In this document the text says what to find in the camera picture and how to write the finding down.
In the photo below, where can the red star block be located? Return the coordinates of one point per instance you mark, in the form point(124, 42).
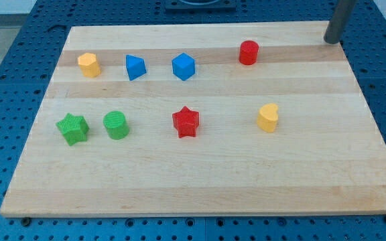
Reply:
point(186, 122)

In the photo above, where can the yellow hexagon block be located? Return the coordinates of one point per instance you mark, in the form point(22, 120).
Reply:
point(89, 65)

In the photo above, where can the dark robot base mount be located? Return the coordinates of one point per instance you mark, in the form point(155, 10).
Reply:
point(199, 5)

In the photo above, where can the blue cube block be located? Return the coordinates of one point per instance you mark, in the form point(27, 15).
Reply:
point(183, 66)

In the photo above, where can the green star block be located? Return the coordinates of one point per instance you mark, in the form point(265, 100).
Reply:
point(73, 128)

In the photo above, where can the green cylinder block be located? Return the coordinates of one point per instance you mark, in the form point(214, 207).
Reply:
point(116, 125)

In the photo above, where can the yellow heart block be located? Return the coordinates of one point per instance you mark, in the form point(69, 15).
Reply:
point(268, 117)

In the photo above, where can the red cylinder block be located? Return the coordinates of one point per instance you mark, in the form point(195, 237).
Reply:
point(248, 52)

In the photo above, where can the light wooden board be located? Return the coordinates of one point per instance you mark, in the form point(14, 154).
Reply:
point(325, 157)

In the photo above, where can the blue triangle block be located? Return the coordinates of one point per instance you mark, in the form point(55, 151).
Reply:
point(135, 67)

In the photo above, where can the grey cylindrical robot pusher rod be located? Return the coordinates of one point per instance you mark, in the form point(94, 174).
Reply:
point(339, 20)

